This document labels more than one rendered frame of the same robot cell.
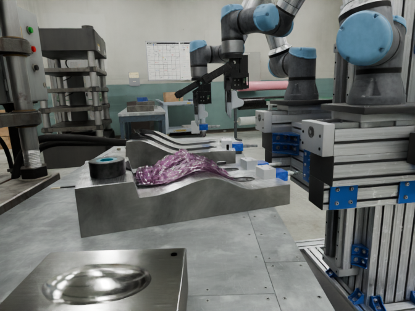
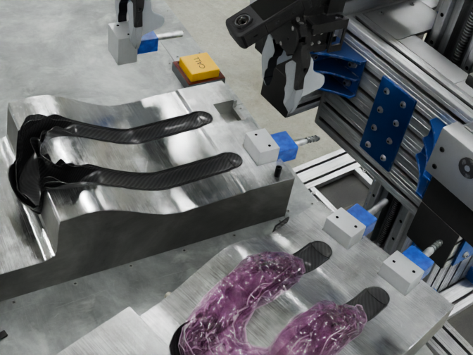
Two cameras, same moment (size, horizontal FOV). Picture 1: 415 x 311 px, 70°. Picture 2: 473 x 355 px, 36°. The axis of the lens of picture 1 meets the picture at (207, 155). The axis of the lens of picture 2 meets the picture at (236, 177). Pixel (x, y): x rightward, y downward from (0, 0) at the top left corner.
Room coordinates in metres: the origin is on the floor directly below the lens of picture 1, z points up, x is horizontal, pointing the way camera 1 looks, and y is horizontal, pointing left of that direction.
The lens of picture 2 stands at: (0.37, 0.44, 1.65)
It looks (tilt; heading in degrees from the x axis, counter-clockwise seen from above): 44 degrees down; 325
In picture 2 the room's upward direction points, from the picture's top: 10 degrees clockwise
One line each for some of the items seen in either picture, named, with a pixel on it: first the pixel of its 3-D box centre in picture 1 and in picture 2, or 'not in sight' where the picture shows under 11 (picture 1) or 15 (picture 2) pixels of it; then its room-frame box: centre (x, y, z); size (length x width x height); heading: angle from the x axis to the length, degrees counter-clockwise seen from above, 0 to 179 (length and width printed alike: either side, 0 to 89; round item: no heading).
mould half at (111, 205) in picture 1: (183, 181); (270, 341); (0.77, 0.07, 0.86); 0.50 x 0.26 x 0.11; 107
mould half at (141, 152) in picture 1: (168, 151); (113, 170); (1.13, 0.15, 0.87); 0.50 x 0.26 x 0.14; 90
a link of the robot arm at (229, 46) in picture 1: (232, 49); not in sight; (1.07, -0.10, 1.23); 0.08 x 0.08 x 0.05
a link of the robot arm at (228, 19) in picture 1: (233, 23); not in sight; (1.06, -0.10, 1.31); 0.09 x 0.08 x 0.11; 49
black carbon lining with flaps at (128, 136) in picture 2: (170, 139); (126, 148); (1.11, 0.14, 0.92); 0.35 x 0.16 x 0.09; 90
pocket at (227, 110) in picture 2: not in sight; (230, 119); (1.17, -0.07, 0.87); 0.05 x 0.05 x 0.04; 0
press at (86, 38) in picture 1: (79, 98); not in sight; (5.20, 2.17, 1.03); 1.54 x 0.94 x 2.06; 11
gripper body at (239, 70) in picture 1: (234, 73); (310, 8); (1.06, -0.11, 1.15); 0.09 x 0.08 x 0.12; 90
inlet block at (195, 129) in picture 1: (205, 126); (148, 39); (1.35, 0.00, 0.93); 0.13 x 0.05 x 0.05; 90
